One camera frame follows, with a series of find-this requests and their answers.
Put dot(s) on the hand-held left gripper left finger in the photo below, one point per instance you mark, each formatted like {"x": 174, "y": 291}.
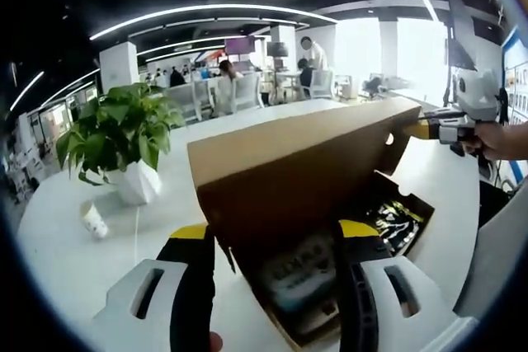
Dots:
{"x": 194, "y": 286}

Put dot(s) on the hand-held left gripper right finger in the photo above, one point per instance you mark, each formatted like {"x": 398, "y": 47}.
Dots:
{"x": 359, "y": 298}

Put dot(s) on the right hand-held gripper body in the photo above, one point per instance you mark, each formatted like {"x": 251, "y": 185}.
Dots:
{"x": 476, "y": 94}

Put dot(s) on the silver green foil pouch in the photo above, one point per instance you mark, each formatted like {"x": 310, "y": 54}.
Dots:
{"x": 394, "y": 224}

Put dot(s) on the brown cardboard shoe box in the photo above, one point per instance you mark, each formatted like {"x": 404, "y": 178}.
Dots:
{"x": 297, "y": 162}

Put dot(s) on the person's right hand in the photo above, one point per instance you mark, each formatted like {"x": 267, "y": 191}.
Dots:
{"x": 493, "y": 142}

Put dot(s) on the person's left hand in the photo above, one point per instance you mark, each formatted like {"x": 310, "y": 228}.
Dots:
{"x": 215, "y": 344}

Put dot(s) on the large black display screen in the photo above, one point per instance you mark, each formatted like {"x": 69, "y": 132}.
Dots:
{"x": 460, "y": 38}

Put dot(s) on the white paper cup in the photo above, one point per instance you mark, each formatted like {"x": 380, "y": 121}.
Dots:
{"x": 94, "y": 220}

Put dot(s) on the grey mesh office chair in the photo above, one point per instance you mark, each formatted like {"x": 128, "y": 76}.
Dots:
{"x": 499, "y": 253}

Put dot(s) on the green potted plant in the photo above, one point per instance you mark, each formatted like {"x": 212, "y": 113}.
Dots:
{"x": 119, "y": 129}

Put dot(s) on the row of white office chairs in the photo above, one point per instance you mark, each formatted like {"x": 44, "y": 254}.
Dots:
{"x": 247, "y": 94}

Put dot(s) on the white square pillar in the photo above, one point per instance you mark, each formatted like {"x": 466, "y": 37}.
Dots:
{"x": 119, "y": 65}

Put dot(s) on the curved ceiling light strip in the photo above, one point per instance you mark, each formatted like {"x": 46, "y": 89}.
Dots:
{"x": 214, "y": 7}

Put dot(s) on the blue white wall poster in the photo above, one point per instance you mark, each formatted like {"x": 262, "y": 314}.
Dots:
{"x": 517, "y": 76}

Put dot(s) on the purple wall screen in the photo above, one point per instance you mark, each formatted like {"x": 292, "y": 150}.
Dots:
{"x": 240, "y": 45}

